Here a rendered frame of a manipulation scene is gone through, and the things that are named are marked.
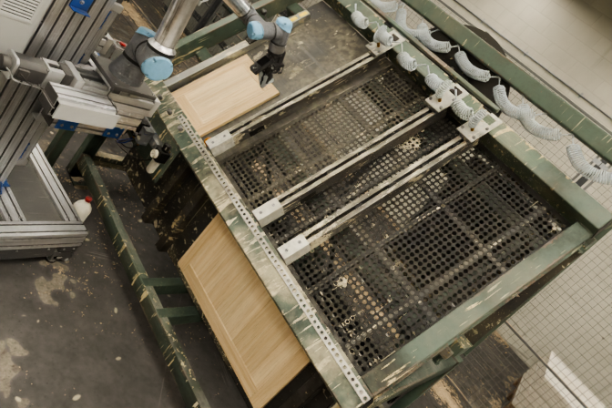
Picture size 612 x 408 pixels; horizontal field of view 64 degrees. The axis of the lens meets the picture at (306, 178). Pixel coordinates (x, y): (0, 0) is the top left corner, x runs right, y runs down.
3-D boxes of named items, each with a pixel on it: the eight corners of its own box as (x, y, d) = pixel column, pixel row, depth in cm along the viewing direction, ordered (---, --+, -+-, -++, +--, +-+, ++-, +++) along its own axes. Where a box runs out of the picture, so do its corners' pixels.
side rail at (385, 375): (361, 382, 188) (361, 376, 179) (568, 232, 212) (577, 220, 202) (373, 401, 184) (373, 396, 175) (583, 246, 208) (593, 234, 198)
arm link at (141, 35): (146, 56, 215) (162, 31, 211) (154, 72, 207) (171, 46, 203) (120, 44, 206) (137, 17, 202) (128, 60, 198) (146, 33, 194)
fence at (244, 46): (166, 86, 277) (163, 81, 274) (306, 15, 297) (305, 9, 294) (168, 91, 274) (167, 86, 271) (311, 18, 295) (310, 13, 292)
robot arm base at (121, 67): (117, 82, 200) (130, 63, 197) (102, 60, 206) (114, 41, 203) (147, 90, 213) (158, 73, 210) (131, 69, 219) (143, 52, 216)
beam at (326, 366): (134, 77, 292) (127, 65, 283) (152, 68, 295) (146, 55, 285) (347, 421, 181) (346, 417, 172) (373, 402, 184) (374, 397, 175)
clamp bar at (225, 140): (207, 147, 250) (193, 117, 230) (392, 45, 276) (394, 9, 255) (215, 159, 245) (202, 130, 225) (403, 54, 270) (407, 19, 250)
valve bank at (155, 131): (99, 117, 267) (122, 83, 259) (122, 123, 278) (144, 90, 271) (132, 179, 242) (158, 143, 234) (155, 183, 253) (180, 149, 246)
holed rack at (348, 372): (177, 117, 257) (177, 117, 256) (182, 115, 257) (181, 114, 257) (363, 403, 174) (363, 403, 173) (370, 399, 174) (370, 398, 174)
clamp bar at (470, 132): (277, 251, 214) (268, 227, 194) (483, 123, 240) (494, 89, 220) (289, 270, 209) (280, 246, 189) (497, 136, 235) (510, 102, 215)
